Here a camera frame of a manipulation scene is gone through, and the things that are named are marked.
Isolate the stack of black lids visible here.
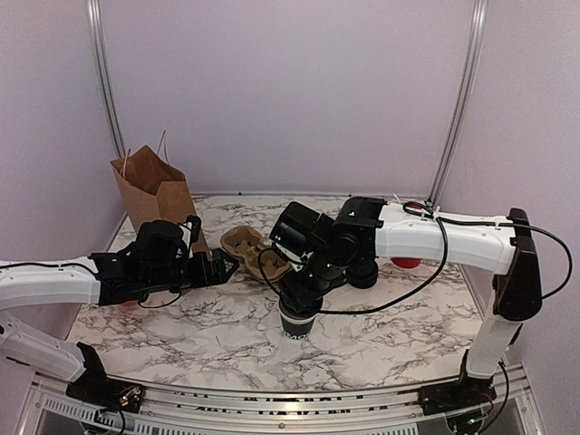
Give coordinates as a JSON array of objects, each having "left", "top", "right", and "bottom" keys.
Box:
[{"left": 345, "top": 260, "right": 379, "bottom": 289}]

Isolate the right aluminium frame post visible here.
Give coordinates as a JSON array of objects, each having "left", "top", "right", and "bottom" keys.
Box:
[{"left": 428, "top": 0, "right": 488, "bottom": 205}]

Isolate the cardboard cup carrier tray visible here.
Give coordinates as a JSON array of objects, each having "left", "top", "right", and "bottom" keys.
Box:
[{"left": 220, "top": 226, "right": 292, "bottom": 283}]

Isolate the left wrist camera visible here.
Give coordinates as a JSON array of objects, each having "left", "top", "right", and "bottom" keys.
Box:
[{"left": 179, "top": 215, "right": 202, "bottom": 250}]

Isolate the aluminium frame post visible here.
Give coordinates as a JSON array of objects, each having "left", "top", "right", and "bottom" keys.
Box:
[
  {"left": 428, "top": 0, "right": 488, "bottom": 205},
  {"left": 86, "top": 0, "right": 126, "bottom": 158}
]

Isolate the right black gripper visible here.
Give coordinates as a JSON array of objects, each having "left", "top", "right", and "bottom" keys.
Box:
[{"left": 277, "top": 246, "right": 346, "bottom": 313}]

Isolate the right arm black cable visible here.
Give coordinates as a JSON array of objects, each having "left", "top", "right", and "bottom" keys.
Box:
[{"left": 257, "top": 201, "right": 573, "bottom": 316}]

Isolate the aluminium front rail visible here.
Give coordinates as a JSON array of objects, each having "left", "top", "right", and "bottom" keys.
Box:
[{"left": 16, "top": 365, "right": 546, "bottom": 434}]

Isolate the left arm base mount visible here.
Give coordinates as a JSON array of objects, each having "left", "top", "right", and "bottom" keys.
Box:
[{"left": 66, "top": 343, "right": 144, "bottom": 413}]

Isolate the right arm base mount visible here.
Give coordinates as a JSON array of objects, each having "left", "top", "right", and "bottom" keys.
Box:
[{"left": 418, "top": 378, "right": 497, "bottom": 416}]

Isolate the orange white bowl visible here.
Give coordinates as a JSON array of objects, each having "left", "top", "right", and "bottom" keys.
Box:
[{"left": 119, "top": 301, "right": 139, "bottom": 309}]

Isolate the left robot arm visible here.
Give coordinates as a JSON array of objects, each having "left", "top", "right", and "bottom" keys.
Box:
[{"left": 1, "top": 217, "right": 239, "bottom": 403}]

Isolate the left aluminium frame post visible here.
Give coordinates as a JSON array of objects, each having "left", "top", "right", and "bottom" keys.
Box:
[{"left": 86, "top": 0, "right": 126, "bottom": 158}]

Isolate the red cylindrical holder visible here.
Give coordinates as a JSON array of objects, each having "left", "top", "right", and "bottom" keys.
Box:
[{"left": 391, "top": 257, "right": 421, "bottom": 269}]

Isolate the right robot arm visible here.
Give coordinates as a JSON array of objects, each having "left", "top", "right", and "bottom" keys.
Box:
[{"left": 270, "top": 197, "right": 543, "bottom": 406}]

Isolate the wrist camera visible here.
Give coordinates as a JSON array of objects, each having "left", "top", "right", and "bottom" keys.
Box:
[
  {"left": 179, "top": 215, "right": 202, "bottom": 250},
  {"left": 269, "top": 201, "right": 334, "bottom": 258}
]

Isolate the brown paper bag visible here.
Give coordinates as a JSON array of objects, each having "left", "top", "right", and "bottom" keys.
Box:
[{"left": 111, "top": 145, "right": 198, "bottom": 231}]

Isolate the black takeout coffee cup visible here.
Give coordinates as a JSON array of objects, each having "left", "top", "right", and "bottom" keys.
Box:
[{"left": 278, "top": 299, "right": 317, "bottom": 340}]

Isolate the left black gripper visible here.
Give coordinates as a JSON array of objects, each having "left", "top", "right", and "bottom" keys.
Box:
[{"left": 143, "top": 247, "right": 240, "bottom": 295}]

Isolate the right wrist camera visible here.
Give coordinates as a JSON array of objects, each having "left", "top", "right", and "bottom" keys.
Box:
[{"left": 269, "top": 201, "right": 334, "bottom": 258}]

